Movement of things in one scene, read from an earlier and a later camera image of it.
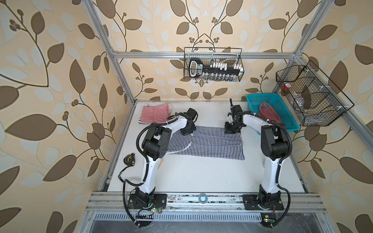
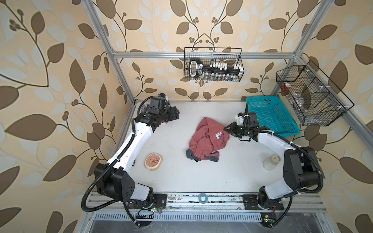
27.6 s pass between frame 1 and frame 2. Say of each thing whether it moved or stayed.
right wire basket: stayed
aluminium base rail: stayed
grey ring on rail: stayed
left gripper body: moved
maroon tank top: moved
